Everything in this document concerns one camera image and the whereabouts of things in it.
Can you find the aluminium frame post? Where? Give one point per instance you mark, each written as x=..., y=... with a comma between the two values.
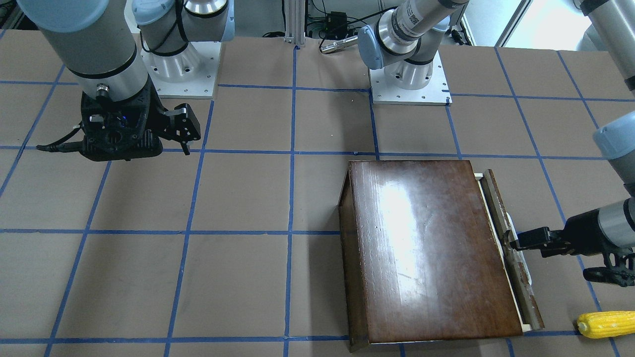
x=294, y=20

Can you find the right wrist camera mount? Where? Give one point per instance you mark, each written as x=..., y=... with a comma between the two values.
x=121, y=131

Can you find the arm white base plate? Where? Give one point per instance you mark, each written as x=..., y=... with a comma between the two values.
x=404, y=83
x=192, y=74

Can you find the silver flashlight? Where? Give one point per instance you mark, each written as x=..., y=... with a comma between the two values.
x=338, y=45

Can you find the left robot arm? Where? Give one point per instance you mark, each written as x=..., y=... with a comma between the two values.
x=397, y=36

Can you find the dark wooden drawer cabinet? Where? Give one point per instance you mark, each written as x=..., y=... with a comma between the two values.
x=420, y=258

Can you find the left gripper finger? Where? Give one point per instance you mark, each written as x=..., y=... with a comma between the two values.
x=510, y=238

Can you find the yellow corn cob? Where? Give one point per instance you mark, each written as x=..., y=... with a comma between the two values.
x=606, y=324

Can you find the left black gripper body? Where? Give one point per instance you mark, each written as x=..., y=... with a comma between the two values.
x=581, y=234

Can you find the black power adapter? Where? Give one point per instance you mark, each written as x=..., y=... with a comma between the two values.
x=335, y=20

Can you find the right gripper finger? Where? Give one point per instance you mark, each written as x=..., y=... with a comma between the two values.
x=186, y=148

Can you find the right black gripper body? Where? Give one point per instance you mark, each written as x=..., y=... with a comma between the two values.
x=156, y=117

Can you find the wooden drawer with white handle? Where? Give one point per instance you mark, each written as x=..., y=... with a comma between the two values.
x=517, y=270

